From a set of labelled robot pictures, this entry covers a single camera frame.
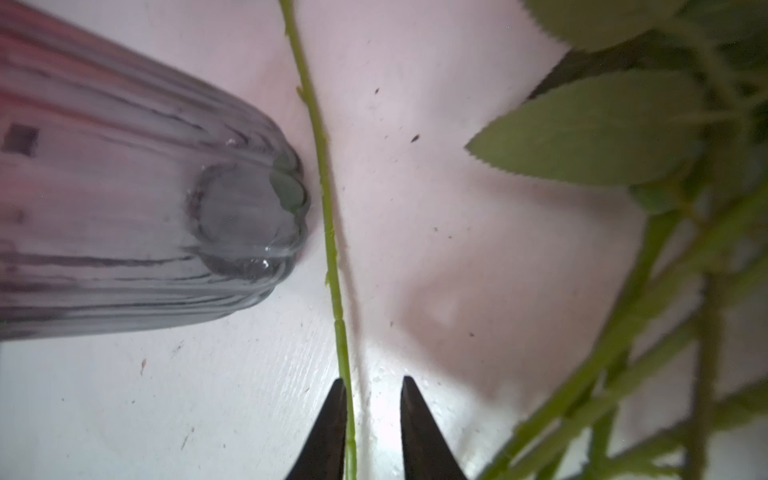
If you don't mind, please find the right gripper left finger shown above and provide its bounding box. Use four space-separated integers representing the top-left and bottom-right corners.
285 378 348 480

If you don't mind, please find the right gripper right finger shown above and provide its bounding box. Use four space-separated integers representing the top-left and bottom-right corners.
400 376 467 480

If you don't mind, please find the white green-tinged rose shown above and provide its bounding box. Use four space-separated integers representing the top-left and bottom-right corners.
277 0 359 480

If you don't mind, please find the red grey glass vase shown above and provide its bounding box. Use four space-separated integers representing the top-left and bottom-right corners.
1 1 310 340

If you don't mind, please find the white blue flower sprig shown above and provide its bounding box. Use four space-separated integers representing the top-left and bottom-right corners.
464 0 768 480

